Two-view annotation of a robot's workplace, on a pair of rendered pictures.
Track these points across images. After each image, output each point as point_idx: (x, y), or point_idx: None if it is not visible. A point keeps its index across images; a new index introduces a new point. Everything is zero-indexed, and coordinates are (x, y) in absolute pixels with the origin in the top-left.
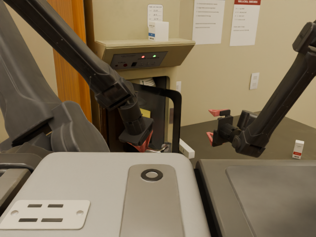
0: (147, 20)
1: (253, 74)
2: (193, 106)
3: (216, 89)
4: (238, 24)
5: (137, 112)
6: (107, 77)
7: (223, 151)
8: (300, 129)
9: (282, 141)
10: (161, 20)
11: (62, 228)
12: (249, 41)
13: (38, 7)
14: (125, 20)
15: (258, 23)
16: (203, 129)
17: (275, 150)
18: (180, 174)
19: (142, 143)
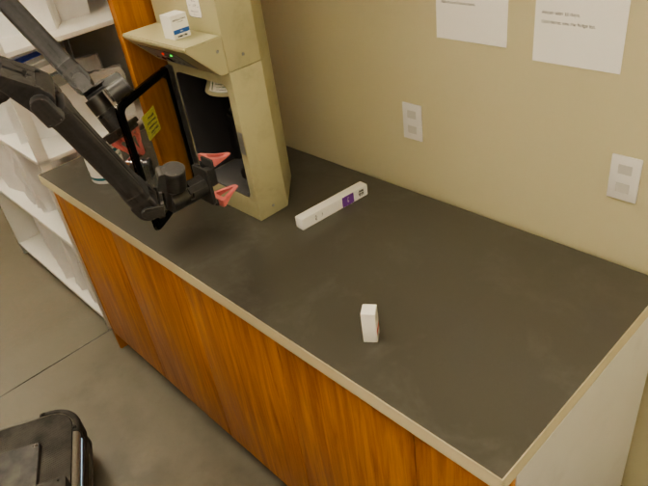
0: (187, 6)
1: (616, 156)
2: (453, 168)
3: (504, 152)
4: (557, 7)
5: (94, 110)
6: (56, 69)
7: (343, 252)
8: (553, 344)
9: (439, 316)
10: (199, 9)
11: None
12: (599, 60)
13: (3, 13)
14: (171, 4)
15: (634, 11)
16: (424, 216)
17: (384, 309)
18: None
19: (109, 143)
